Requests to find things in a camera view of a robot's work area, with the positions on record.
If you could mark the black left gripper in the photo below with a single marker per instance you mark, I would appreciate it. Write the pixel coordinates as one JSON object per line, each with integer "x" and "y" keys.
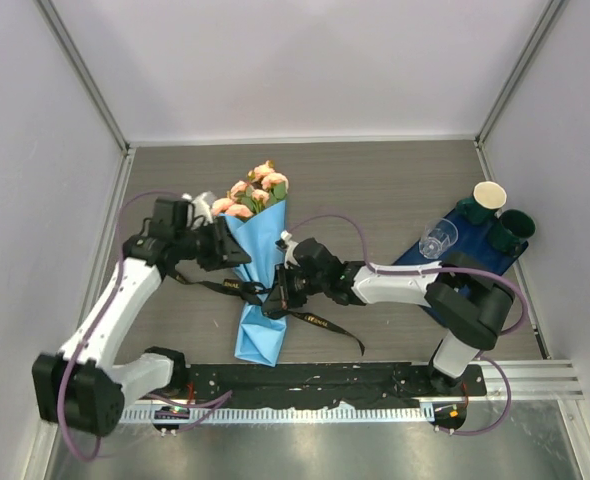
{"x": 233, "y": 253}

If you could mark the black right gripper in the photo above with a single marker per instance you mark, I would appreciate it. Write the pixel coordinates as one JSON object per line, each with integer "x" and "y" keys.
{"x": 281, "y": 296}

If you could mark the black printed ribbon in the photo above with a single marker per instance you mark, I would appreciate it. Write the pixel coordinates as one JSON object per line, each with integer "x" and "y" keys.
{"x": 250, "y": 291}

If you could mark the large blue wrapping paper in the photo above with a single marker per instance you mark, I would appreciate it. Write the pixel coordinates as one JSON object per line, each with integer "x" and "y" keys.
{"x": 259, "y": 338}

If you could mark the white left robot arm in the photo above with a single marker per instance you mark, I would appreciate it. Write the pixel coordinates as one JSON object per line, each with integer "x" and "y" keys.
{"x": 98, "y": 339}

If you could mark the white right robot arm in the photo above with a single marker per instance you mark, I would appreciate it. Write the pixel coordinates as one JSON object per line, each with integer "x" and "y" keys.
{"x": 472, "y": 303}

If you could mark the clear plastic cup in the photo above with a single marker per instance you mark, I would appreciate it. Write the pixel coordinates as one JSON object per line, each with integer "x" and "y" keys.
{"x": 438, "y": 236}

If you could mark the dark green mug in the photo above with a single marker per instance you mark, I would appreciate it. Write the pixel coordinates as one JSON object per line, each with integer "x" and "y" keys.
{"x": 473, "y": 211}
{"x": 510, "y": 232}

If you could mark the beige paper cup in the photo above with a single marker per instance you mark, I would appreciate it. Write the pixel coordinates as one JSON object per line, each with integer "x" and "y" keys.
{"x": 490, "y": 196}

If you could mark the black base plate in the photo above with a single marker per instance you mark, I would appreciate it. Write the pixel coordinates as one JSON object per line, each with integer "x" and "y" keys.
{"x": 318, "y": 384}

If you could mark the slotted cable duct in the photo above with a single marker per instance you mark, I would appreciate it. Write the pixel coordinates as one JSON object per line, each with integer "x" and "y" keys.
{"x": 166, "y": 415}

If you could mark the aluminium frame rail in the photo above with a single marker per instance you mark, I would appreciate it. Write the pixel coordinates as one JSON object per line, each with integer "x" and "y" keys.
{"x": 90, "y": 391}

